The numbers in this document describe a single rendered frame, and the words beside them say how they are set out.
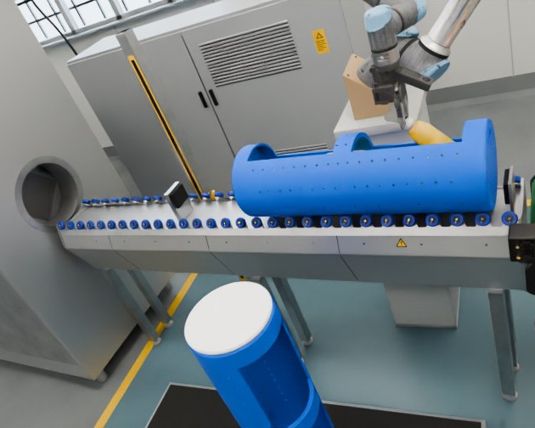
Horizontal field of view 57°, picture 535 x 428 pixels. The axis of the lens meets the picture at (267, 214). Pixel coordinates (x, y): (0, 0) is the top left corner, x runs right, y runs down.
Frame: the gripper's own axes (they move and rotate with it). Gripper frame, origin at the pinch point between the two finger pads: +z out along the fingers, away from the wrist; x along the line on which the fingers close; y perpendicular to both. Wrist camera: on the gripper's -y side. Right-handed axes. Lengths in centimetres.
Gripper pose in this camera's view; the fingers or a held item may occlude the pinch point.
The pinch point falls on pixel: (406, 121)
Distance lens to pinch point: 162.1
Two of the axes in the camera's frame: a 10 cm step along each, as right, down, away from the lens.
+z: 3.2, 7.8, 5.4
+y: -8.6, 0.0, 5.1
